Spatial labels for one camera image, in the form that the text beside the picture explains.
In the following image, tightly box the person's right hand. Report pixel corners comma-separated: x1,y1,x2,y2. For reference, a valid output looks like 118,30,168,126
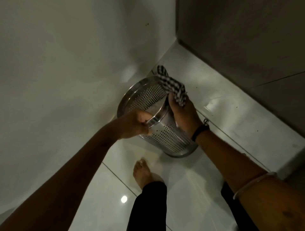
167,92,203,139

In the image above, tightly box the person's left hand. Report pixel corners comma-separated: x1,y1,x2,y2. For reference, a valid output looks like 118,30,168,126
117,109,156,140

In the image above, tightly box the perforated steel waste bin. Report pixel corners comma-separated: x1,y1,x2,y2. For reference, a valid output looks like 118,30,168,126
117,76,199,158

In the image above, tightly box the black white checkered cloth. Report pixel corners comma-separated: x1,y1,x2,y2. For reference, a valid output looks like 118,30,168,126
156,65,188,107

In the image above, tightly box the person's right forearm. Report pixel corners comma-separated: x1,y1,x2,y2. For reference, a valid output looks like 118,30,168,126
195,130,305,231

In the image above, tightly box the person's left forearm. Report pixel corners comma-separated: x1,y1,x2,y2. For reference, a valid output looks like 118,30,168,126
0,119,122,231

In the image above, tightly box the black wrist band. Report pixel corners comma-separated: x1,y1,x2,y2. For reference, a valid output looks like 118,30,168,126
191,125,210,142

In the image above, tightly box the person's left foot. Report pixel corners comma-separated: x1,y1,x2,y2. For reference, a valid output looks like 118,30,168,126
133,159,165,190

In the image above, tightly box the person's left black trouser leg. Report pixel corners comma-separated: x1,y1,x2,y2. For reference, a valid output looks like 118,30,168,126
126,181,168,231

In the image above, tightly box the person's black trouser leg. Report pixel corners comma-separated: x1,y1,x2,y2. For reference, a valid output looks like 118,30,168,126
126,181,168,231
221,181,260,231

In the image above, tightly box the silver bangle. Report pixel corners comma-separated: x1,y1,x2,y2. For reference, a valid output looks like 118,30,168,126
233,172,278,200

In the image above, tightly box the person's right black trouser leg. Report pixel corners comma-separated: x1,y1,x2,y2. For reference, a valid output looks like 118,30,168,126
221,181,260,231

